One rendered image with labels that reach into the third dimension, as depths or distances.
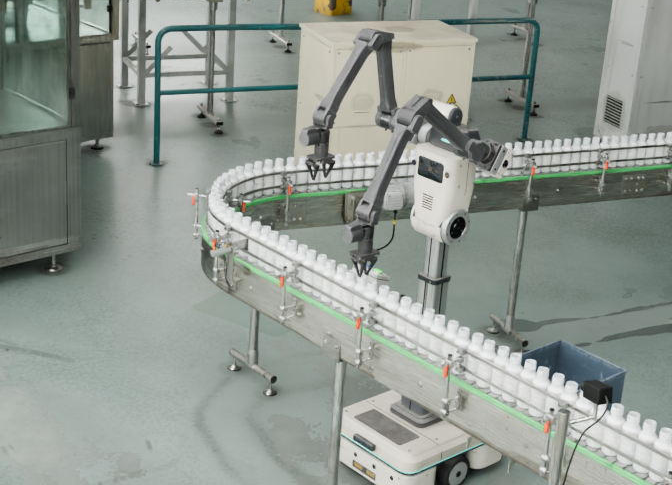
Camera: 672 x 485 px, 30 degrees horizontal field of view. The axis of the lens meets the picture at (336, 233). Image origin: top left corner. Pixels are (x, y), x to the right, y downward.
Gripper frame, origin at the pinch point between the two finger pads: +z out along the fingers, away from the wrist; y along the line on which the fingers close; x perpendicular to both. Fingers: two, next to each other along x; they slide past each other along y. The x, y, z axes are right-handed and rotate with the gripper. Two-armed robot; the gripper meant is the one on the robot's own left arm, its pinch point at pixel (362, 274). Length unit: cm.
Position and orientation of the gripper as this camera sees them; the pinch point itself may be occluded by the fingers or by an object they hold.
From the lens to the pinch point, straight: 471.2
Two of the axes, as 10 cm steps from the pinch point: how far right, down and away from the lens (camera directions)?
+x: -6.5, -3.1, 6.9
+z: -0.7, 9.3, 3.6
